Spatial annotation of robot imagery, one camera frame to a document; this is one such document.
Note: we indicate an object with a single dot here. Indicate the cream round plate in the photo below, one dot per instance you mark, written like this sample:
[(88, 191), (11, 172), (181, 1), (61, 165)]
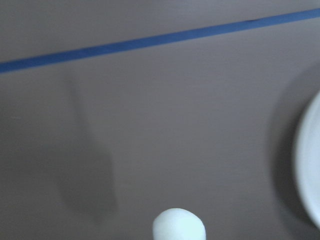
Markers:
[(306, 158)]

